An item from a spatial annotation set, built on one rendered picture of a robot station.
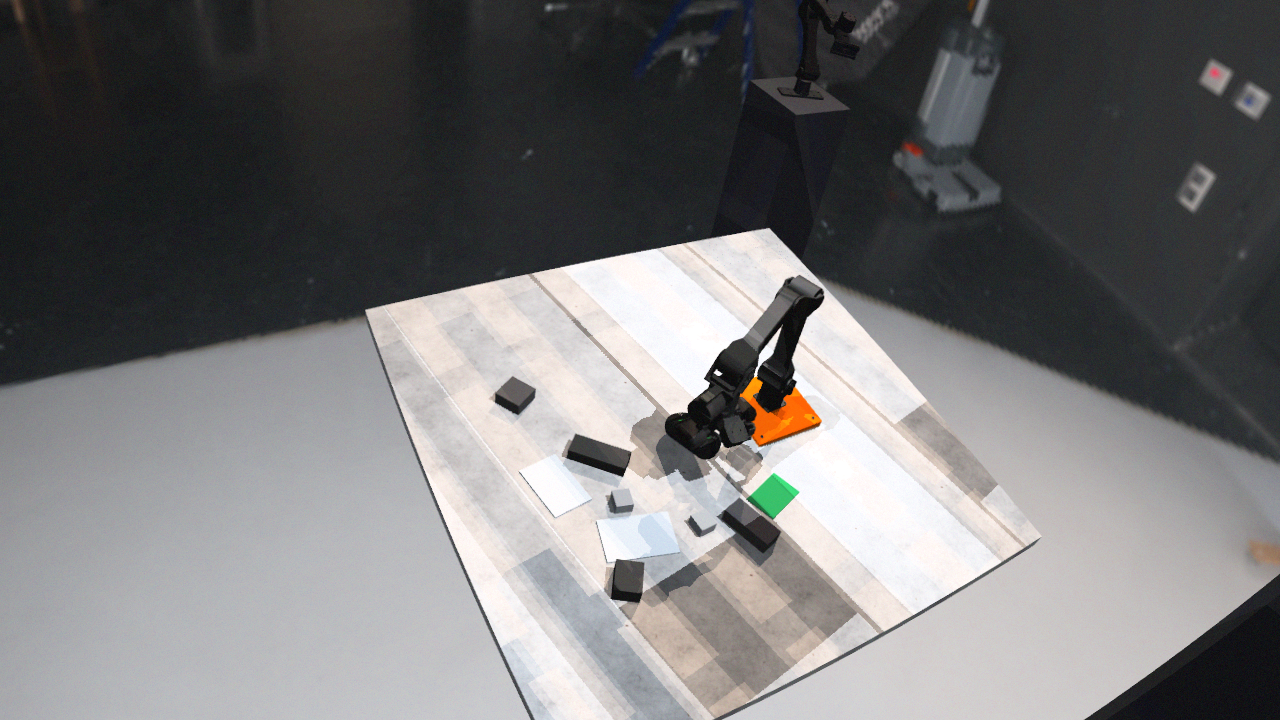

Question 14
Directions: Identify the green flat square panel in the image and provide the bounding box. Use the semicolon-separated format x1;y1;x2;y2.
748;473;800;520

